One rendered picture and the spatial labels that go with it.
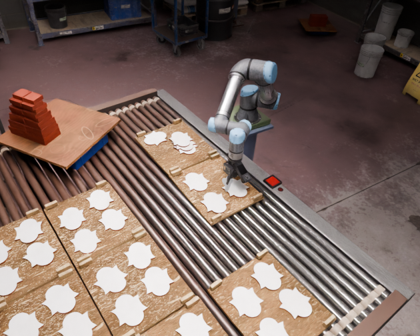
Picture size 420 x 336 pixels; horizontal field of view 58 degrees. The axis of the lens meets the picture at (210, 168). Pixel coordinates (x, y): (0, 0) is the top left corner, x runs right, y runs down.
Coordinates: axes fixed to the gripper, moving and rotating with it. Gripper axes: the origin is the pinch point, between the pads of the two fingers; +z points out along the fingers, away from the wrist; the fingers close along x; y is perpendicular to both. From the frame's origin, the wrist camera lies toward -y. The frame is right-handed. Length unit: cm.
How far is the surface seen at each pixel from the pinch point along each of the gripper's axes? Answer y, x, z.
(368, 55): 151, -337, 55
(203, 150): 36.6, -3.3, -0.8
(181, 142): 46.5, 5.7, -4.2
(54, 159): 60, 76, -12
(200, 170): 22.4, 8.1, -0.1
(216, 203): -4.2, 15.8, 0.1
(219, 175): 13.6, 1.2, 0.3
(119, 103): 108, 19, -5
